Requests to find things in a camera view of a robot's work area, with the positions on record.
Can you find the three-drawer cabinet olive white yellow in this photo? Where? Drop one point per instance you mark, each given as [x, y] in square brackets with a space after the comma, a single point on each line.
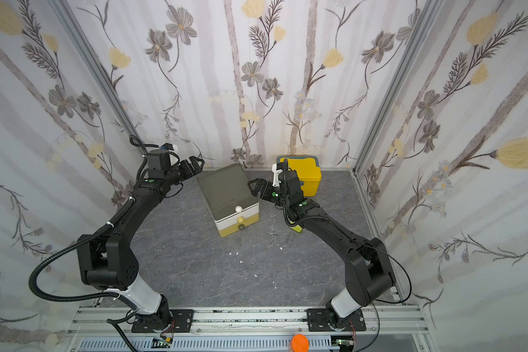
[223, 190]

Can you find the yellow storage box grey latch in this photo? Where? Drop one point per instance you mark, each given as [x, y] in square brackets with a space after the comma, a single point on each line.
[308, 171]

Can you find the small yellow-green block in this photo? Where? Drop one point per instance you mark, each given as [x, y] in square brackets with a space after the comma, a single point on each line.
[297, 228]

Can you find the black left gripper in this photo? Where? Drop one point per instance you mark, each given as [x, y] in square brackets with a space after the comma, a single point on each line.
[196, 169]

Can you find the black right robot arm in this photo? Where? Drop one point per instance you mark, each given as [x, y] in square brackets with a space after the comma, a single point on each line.
[368, 269]

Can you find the orange round cap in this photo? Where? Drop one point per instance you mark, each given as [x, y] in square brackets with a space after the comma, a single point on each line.
[299, 343]

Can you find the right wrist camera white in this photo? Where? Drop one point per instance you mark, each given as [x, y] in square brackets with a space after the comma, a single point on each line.
[276, 170]

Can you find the aluminium frame corner post left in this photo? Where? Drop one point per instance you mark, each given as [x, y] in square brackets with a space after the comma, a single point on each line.
[84, 90]

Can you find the aluminium frame corner post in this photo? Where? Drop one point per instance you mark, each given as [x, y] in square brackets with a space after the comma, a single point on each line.
[406, 63]
[84, 90]

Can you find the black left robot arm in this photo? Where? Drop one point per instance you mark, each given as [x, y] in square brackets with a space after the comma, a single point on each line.
[107, 261]

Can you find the aluminium frame corner post right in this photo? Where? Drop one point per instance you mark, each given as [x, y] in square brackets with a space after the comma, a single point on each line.
[406, 63]

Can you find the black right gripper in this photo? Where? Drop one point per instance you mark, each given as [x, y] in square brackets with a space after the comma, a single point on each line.
[268, 191]

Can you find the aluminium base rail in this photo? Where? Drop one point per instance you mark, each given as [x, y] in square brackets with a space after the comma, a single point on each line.
[383, 328]

